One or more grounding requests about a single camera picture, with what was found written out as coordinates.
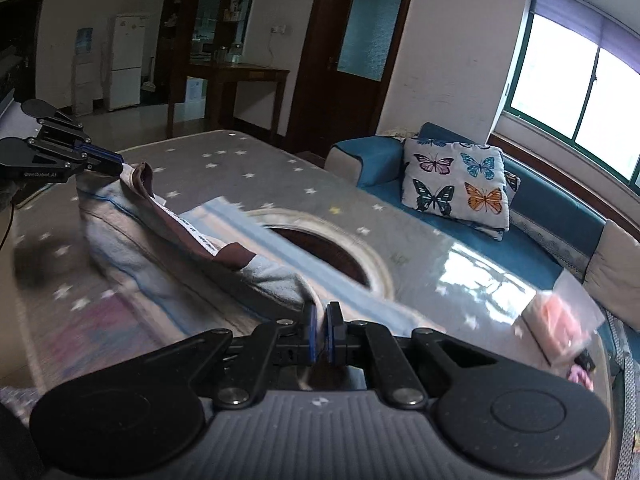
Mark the water dispenser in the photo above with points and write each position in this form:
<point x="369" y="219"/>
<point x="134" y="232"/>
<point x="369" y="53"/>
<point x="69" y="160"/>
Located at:
<point x="84" y="73"/>

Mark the grey star tablecloth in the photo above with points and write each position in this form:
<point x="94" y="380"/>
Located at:
<point x="120" y="404"/>

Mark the dark display cabinet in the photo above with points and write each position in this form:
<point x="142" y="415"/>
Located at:
<point x="193" y="31"/>

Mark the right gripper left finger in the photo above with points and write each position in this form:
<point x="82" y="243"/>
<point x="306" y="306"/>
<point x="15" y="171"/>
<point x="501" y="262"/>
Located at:
<point x="253" y="364"/>

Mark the small black object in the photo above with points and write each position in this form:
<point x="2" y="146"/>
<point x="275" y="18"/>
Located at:
<point x="585" y="361"/>

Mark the blue striped cloth garment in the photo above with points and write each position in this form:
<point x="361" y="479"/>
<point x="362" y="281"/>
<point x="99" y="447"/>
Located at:
<point x="213" y="267"/>

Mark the pink hair scrunchie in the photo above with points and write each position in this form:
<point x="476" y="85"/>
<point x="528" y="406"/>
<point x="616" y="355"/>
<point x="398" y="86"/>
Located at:
<point x="580" y="376"/>

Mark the white refrigerator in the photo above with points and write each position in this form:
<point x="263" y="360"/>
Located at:
<point x="125" y="59"/>

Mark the beige cushion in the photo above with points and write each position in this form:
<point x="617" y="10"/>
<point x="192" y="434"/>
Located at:
<point x="613" y="274"/>

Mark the green framed window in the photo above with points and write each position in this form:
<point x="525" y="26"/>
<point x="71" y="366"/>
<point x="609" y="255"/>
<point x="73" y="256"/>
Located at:
<point x="577" y="78"/>

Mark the dark wooden side table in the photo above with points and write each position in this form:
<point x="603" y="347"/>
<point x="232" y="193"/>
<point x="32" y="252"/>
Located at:
<point x="221" y="92"/>

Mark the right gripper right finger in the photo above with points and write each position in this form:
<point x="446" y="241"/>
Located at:
<point x="381" y="356"/>

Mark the pink tissue box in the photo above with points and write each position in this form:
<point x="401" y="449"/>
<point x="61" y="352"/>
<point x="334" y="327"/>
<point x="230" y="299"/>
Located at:
<point x="563" y="319"/>

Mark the butterfly print pillow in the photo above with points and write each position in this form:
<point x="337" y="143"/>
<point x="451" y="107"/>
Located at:
<point x="460" y="181"/>

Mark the dark wooden door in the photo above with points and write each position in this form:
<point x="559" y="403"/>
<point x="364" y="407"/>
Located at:
<point x="348" y="57"/>

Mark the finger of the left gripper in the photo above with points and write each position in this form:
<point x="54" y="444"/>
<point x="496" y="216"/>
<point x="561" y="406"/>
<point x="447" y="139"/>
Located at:
<point x="65" y="159"/>
<point x="62" y="136"/>

